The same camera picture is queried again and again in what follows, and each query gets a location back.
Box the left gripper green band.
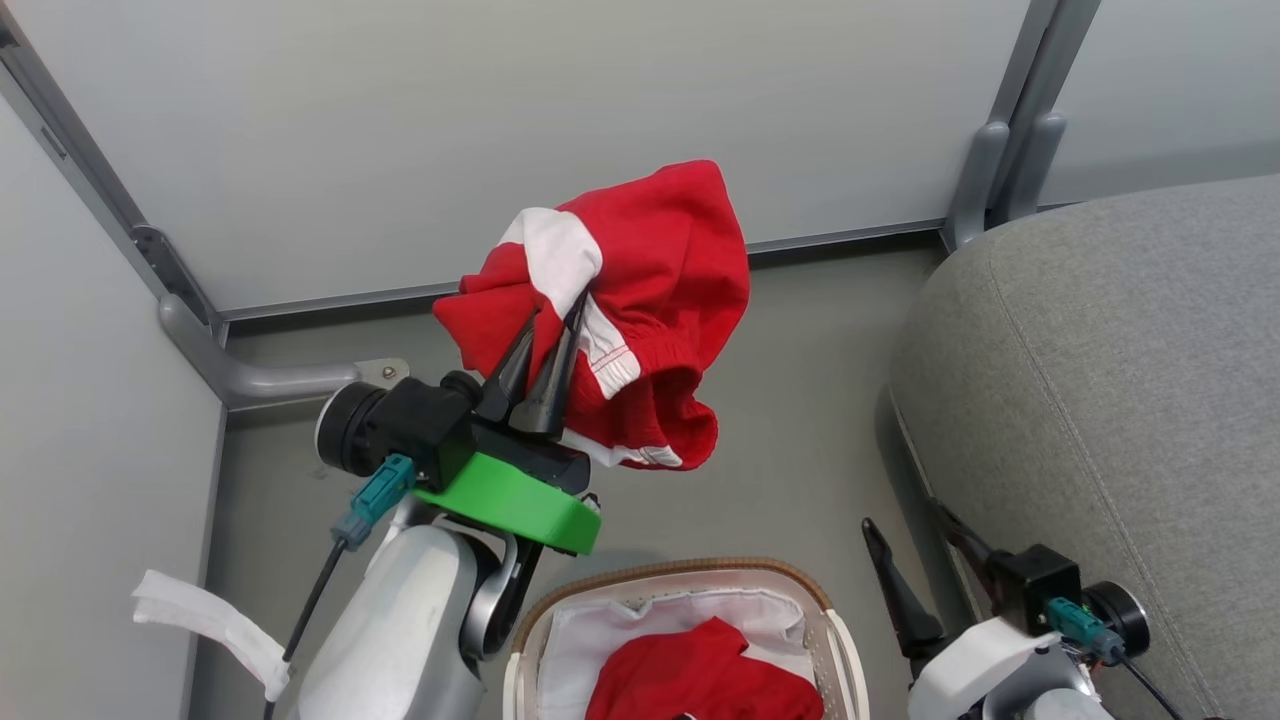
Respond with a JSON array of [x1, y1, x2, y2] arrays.
[[412, 290, 603, 557]]

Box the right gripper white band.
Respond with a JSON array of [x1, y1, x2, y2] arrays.
[[861, 499, 1062, 720]]

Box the red and white shorts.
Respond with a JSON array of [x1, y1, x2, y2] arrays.
[[432, 160, 751, 473]]

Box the white laundry basket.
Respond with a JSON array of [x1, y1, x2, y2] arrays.
[[503, 558, 871, 720]]

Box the white basket liner fabric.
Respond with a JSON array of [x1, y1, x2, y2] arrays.
[[537, 589, 821, 720]]

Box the red garment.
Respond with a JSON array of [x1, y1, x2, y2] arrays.
[[585, 617, 826, 720]]

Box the grey fabric sofa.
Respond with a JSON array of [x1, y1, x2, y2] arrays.
[[889, 175, 1280, 720]]

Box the grey tubular foot screw plate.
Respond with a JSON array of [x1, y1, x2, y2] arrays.
[[157, 294, 412, 412]]

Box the white fabric strip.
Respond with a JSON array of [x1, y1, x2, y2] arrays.
[[130, 569, 292, 703]]

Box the grey tubular partition foot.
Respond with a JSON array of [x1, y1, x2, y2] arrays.
[[940, 112, 1068, 253]]

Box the grey partition base rail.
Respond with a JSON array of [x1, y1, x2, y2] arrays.
[[218, 218, 947, 325]]

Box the right arm cable teal connector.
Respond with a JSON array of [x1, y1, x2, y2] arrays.
[[1046, 596, 1189, 720]]

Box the arm cable teal connector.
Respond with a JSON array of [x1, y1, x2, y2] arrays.
[[1046, 596, 1189, 720], [262, 454, 417, 720]]

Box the left arm cable teal connector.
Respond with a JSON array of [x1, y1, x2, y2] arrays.
[[262, 454, 417, 720]]

